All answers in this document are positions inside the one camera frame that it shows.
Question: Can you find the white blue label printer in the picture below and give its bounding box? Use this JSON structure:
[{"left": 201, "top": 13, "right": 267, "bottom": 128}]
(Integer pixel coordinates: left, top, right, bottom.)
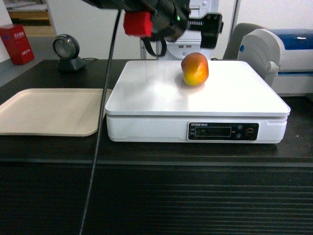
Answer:
[{"left": 237, "top": 29, "right": 313, "bottom": 96}]

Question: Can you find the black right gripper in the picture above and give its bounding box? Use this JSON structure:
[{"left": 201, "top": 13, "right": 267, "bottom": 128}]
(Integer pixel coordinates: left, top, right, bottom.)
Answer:
[{"left": 146, "top": 0, "right": 224, "bottom": 49}]

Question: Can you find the white checkout scale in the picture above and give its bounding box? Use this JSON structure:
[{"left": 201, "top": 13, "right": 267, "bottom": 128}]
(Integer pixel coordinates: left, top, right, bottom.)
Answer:
[{"left": 105, "top": 61, "right": 291, "bottom": 143}]

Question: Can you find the red box on floor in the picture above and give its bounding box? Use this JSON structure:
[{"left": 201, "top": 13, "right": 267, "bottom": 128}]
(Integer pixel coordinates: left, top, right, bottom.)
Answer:
[{"left": 0, "top": 24, "right": 35, "bottom": 65}]

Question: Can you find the red block on gripper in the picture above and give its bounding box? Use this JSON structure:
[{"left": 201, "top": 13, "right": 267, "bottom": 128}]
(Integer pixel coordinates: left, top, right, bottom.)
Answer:
[{"left": 123, "top": 11, "right": 153, "bottom": 38}]

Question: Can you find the white receipt printer terminal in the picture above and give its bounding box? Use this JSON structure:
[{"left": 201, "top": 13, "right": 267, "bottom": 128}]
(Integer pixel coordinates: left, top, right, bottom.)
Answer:
[{"left": 157, "top": 0, "right": 219, "bottom": 60}]

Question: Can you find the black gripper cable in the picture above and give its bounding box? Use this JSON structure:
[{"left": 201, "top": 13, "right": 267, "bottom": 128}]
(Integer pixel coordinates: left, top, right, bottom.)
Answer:
[{"left": 78, "top": 9, "right": 167, "bottom": 235}]

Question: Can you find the wooden pallet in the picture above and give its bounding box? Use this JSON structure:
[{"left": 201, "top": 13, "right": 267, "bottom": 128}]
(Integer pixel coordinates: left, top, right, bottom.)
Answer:
[{"left": 4, "top": 0, "right": 55, "bottom": 37}]

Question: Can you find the black checkout counter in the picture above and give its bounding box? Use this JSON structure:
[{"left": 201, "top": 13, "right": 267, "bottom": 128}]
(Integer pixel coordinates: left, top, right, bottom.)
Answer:
[{"left": 0, "top": 58, "right": 313, "bottom": 235}]

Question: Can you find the black barcode scanner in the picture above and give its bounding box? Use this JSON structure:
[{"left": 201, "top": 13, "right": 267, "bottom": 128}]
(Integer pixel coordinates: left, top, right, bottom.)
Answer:
[{"left": 52, "top": 34, "right": 86, "bottom": 73}]

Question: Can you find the red yellow mango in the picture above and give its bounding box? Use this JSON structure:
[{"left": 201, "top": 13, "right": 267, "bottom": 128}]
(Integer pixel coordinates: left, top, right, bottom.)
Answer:
[{"left": 181, "top": 52, "right": 209, "bottom": 86}]

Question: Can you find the white vertical pole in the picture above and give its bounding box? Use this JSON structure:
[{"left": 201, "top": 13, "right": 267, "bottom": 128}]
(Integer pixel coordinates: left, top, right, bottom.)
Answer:
[{"left": 139, "top": 39, "right": 147, "bottom": 60}]

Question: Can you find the beige plastic tray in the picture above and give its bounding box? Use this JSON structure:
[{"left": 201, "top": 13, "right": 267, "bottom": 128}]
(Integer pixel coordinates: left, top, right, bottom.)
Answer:
[{"left": 0, "top": 88, "right": 103, "bottom": 137}]

